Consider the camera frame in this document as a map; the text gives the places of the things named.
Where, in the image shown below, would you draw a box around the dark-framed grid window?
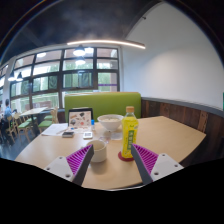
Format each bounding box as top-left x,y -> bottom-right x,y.
0,46 -> 121,114

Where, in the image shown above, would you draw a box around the white footed bowl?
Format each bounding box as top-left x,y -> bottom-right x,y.
96,113 -> 124,133

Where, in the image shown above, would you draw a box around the wooden chairs with green seats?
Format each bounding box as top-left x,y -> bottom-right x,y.
3,106 -> 59,141

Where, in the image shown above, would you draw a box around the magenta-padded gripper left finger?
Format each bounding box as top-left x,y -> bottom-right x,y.
43,144 -> 95,187

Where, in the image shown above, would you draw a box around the sticker-covered black tablet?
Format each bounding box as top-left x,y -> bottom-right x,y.
67,107 -> 94,129

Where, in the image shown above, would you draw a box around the long linear ceiling light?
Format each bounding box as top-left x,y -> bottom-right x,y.
66,39 -> 147,50

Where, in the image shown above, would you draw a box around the white ribbed mug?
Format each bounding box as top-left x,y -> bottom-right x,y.
87,138 -> 109,164

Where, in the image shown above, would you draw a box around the yellow drink bottle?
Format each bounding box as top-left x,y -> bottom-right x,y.
120,105 -> 140,160

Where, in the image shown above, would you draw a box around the person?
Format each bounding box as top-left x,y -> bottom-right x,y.
1,98 -> 14,134

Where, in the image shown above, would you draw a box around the small dark flat box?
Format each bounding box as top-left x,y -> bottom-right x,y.
61,131 -> 76,139

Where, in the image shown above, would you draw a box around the small white device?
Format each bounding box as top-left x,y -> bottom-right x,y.
82,131 -> 94,140

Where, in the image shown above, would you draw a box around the flat round red coaster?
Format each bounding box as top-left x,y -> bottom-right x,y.
117,150 -> 135,163

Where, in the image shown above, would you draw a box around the green upholstered bench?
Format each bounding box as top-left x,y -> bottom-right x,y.
63,91 -> 142,123

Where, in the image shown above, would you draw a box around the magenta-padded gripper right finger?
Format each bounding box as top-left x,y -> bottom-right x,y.
130,143 -> 185,186

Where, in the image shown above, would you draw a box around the light wooden dining table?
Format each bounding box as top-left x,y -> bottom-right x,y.
19,106 -> 49,118

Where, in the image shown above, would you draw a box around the white paper sheets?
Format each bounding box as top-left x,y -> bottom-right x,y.
41,122 -> 70,137

